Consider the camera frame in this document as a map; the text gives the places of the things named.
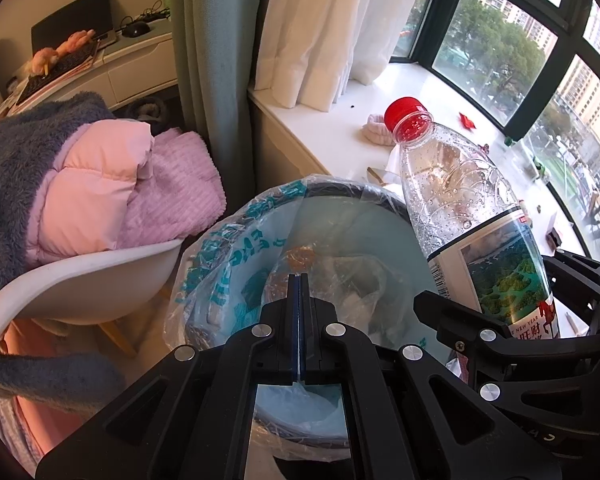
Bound white desk with drawers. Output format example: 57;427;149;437
0;30;181;121

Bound purple ribbed blanket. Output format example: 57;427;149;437
115;127;228;251

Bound pink fluffy headband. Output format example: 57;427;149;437
362;114;396;147

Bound clear plastic wrapper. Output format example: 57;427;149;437
262;245;396;331

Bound teal curtain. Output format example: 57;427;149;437
169;0;268;221

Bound white sheer curtain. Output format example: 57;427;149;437
252;0;428;111

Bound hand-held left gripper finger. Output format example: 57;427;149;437
35;272;301;480
298;272;563;480

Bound orange plush toy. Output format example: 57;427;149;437
30;30;98;76

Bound trash bin with plastic liner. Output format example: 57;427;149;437
164;174;431;461

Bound crushed clear plastic bottle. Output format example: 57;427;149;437
502;135;553;181

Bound black keyboard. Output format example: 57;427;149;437
15;42;101;106

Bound grey fuzzy slippers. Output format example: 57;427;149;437
122;95;168;126

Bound pink bed sheet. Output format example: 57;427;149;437
0;320;106;476

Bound black trash bin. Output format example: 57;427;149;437
180;180;421;453

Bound white plastic chair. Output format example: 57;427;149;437
0;237;186;361

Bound red cap water bottle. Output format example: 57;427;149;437
384;96;561;341

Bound black window frame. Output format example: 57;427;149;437
390;0;600;241

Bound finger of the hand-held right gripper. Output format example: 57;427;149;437
413;290;600;413
541;249;600;333

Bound pink down jacket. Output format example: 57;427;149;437
25;119;156;266

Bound white paper bag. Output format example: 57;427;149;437
382;147;406;191

